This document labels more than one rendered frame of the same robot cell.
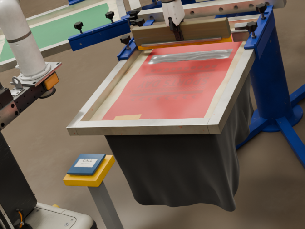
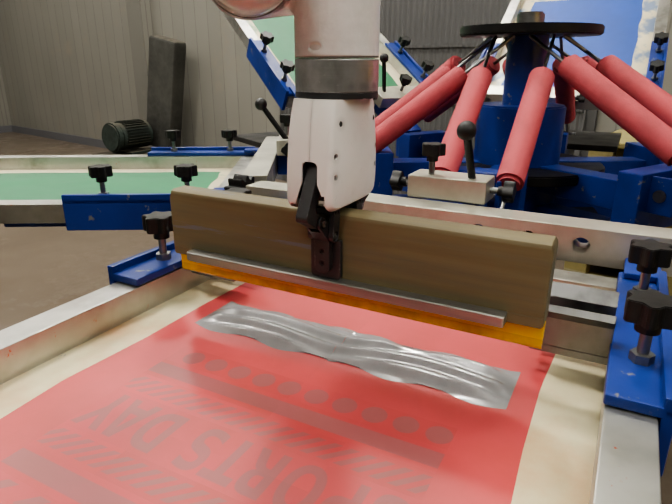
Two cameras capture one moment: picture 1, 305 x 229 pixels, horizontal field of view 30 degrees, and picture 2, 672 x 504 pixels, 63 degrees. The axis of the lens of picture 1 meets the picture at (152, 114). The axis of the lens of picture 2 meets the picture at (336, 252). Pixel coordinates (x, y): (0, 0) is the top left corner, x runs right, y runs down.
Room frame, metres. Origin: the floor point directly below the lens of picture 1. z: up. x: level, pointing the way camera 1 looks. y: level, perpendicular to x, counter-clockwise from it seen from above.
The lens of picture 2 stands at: (1.56, -0.17, 1.25)
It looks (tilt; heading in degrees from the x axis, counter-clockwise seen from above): 19 degrees down; 356
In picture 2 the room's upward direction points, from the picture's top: straight up
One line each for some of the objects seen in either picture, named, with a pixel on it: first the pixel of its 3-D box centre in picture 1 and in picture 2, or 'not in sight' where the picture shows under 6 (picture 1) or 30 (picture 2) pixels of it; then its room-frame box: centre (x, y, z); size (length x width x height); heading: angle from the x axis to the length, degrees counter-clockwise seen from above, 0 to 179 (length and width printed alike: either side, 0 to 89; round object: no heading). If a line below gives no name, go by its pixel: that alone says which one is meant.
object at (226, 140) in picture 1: (236, 126); not in sight; (1.81, -0.29, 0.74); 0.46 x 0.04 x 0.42; 148
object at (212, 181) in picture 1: (167, 165); not in sight; (1.72, 0.01, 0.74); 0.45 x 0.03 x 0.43; 58
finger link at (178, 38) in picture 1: (177, 34); (320, 248); (2.05, -0.19, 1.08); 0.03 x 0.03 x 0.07; 58
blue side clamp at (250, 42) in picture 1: (260, 33); (636, 347); (2.03, -0.51, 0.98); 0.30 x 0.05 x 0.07; 148
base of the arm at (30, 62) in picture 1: (25, 54); not in sight; (2.03, 0.38, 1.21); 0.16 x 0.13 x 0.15; 47
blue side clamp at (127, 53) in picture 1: (137, 45); (206, 258); (2.32, -0.04, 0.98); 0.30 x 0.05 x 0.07; 148
